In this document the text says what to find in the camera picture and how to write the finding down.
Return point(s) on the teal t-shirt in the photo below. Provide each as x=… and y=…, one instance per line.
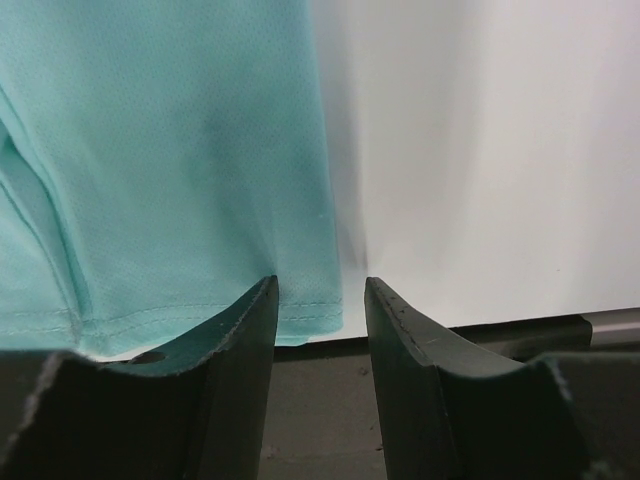
x=158, y=158

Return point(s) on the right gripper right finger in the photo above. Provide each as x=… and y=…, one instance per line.
x=527, y=399

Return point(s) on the aluminium frame rail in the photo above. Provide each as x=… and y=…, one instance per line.
x=614, y=329

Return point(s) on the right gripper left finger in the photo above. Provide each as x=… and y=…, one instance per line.
x=192, y=408

